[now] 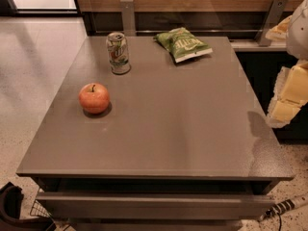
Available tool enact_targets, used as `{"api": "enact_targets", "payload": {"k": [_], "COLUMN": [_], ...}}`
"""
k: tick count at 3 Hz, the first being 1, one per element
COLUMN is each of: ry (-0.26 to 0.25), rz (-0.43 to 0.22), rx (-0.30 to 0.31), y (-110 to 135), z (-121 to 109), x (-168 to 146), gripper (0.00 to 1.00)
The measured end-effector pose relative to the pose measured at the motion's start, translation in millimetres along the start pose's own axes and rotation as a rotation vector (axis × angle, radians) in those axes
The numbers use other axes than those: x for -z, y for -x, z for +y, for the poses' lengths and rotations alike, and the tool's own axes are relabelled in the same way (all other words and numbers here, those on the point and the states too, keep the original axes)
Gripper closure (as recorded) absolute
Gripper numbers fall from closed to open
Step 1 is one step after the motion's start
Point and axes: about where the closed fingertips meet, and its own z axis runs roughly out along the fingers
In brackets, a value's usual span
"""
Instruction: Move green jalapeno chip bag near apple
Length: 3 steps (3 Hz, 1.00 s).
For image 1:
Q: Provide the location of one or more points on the left metal railing bracket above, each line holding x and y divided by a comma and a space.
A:
128, 17

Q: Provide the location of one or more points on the red apple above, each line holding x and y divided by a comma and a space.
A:
94, 98

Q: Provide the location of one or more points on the green soda can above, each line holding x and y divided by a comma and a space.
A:
117, 49

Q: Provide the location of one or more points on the green jalapeno chip bag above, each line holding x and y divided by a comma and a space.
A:
182, 44

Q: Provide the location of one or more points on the grey cabinet with drawers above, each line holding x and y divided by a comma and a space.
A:
194, 128

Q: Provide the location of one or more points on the right metal railing bracket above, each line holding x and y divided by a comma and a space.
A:
272, 17

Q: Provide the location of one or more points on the metal railing bracket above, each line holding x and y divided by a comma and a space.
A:
128, 17
272, 17

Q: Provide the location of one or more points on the wire basket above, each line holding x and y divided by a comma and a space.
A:
38, 210

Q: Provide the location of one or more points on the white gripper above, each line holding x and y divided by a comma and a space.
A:
298, 33

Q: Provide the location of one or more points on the grey drawer front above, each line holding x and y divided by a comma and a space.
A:
154, 205

